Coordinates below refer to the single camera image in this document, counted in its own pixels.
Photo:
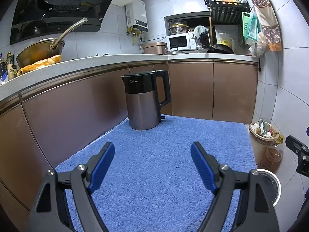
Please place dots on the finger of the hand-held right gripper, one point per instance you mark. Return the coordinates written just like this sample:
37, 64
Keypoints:
293, 143

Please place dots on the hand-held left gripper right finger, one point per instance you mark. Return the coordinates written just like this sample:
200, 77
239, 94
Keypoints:
202, 169

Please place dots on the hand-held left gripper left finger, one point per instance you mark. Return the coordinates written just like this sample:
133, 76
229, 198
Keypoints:
101, 169

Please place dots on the white trash bin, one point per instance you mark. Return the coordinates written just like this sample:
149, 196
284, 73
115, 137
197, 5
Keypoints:
278, 188

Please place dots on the cooking oil bottle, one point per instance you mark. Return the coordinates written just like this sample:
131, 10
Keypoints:
272, 157

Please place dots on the crumpled packaging scraps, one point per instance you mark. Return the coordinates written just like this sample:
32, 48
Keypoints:
263, 129

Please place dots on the beige bucket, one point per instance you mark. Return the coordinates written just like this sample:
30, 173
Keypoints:
257, 147

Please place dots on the blue towel mat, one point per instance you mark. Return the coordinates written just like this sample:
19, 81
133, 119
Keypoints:
149, 149

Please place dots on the brown black electric kettle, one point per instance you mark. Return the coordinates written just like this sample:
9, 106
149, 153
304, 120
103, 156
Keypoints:
142, 108

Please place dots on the clear hanging bag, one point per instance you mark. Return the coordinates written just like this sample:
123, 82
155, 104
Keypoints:
259, 44

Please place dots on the black wok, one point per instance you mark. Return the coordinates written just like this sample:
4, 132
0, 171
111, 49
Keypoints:
221, 49

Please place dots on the glass pot lid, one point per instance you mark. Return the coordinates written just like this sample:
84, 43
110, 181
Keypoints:
173, 52

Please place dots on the yellow snack bag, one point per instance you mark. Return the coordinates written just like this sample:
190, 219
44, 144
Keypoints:
43, 62

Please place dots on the green plastic bag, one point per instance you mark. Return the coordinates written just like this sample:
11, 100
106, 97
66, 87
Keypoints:
252, 29

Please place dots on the floral apron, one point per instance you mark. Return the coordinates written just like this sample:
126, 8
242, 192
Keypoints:
268, 17

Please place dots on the brown rice cooker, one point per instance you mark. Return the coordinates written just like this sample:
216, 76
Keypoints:
154, 48

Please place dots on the white microwave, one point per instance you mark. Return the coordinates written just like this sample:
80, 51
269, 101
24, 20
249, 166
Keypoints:
178, 41

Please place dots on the glass sauce bottle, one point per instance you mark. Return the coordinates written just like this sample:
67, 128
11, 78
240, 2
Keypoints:
11, 67

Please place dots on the grey blue towel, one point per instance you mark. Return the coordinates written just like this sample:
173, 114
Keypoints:
200, 31

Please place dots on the brass pipe fittings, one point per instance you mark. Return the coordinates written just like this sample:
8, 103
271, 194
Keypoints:
134, 32

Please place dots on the steel pot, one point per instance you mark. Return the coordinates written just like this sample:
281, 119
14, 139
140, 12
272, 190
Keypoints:
178, 27

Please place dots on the black dish rack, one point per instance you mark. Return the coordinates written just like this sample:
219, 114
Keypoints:
224, 12

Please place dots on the white water heater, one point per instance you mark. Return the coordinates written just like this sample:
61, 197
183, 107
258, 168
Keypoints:
137, 14

